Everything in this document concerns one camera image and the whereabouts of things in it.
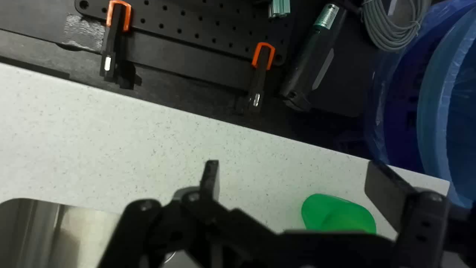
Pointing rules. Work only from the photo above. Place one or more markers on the stainless steel sink basin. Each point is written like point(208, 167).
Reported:
point(45, 232)

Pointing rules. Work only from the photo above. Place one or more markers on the orange and black clamp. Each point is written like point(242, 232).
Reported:
point(113, 45)
point(259, 79)

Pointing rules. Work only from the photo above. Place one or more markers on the black perforated pegboard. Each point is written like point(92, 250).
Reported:
point(198, 24)

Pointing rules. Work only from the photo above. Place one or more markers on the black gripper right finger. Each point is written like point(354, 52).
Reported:
point(388, 195)

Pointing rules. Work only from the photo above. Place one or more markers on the blue trash bin with liner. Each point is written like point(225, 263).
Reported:
point(431, 109)

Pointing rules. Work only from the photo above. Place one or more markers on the black tool with green band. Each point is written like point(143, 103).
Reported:
point(312, 59)

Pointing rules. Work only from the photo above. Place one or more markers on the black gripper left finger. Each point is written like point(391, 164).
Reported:
point(211, 179)

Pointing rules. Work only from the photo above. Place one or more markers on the green plastic cup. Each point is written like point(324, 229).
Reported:
point(336, 216)

